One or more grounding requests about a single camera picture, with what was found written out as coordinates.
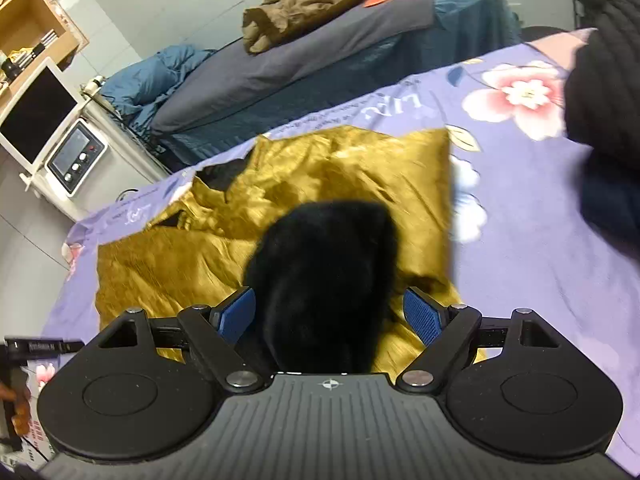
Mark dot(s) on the navy cloth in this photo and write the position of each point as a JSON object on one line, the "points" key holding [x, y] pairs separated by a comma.
{"points": [[615, 200]]}

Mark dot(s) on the small bottle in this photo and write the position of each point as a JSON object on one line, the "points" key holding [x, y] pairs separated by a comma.
{"points": [[95, 84]]}

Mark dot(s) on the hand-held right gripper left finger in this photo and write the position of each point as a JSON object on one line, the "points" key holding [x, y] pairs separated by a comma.
{"points": [[237, 315]]}

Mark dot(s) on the dark blue bed cover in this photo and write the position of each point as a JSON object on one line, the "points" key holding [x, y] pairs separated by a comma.
{"points": [[400, 55]]}

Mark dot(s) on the black quilted garment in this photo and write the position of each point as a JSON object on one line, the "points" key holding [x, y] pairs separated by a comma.
{"points": [[610, 85]]}

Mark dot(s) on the blue duvet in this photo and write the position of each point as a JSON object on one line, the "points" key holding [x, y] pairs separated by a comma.
{"points": [[150, 75]]}

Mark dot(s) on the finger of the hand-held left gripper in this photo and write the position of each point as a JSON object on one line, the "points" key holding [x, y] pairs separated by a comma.
{"points": [[45, 346]]}

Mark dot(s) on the person's left hand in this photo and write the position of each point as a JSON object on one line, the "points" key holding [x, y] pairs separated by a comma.
{"points": [[21, 417]]}

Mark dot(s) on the white cabinet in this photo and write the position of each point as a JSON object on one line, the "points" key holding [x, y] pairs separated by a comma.
{"points": [[122, 160]]}

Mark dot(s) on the gold jacket with black fur cuffs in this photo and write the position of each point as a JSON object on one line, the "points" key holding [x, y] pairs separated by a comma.
{"points": [[350, 170]]}

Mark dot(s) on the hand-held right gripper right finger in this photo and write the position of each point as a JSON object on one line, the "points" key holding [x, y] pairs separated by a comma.
{"points": [[422, 317]]}

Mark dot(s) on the purple floral bedsheet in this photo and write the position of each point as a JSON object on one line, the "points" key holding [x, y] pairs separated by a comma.
{"points": [[525, 260]]}

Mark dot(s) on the white control device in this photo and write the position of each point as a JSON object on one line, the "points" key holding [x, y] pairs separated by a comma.
{"points": [[75, 155]]}

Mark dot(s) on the wooden shelf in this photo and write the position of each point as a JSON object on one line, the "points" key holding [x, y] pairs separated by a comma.
{"points": [[30, 5]]}

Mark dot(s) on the brown jacket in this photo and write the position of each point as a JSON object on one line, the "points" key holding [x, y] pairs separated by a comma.
{"points": [[310, 0]]}

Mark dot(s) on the grey bed blanket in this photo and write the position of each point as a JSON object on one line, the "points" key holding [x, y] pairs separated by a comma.
{"points": [[300, 65]]}

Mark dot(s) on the white framed monitor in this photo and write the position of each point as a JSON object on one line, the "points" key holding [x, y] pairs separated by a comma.
{"points": [[35, 110]]}

